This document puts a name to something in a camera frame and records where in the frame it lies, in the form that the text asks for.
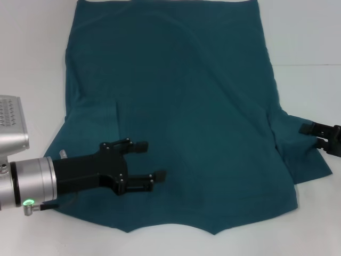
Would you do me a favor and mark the left arm connector cable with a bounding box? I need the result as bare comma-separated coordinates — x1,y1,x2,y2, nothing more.
22,199,61,217

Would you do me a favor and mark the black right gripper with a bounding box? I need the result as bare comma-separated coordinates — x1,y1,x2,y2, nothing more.
298,122,341,158

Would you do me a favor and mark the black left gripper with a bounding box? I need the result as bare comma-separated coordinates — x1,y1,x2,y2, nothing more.
53,138,167,199

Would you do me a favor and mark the teal blue t-shirt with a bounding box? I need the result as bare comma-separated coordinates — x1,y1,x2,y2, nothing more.
42,0,334,236

